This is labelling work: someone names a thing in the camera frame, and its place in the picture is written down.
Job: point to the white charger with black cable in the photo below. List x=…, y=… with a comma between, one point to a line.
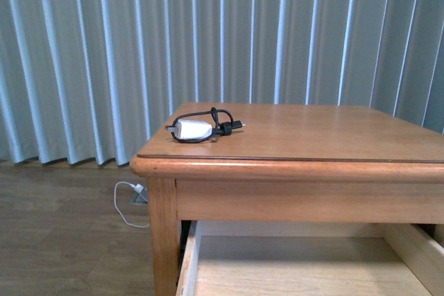
x=186, y=130

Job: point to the wooden drawer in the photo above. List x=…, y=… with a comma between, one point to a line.
x=240, y=258

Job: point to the white floor charger plug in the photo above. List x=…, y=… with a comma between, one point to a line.
x=138, y=188

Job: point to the open metal floor socket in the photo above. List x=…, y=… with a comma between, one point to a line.
x=139, y=197

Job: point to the wooden nightstand cabinet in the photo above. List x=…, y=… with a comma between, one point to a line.
x=290, y=164

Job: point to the pale green pleated curtain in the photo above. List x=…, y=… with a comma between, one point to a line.
x=94, y=79

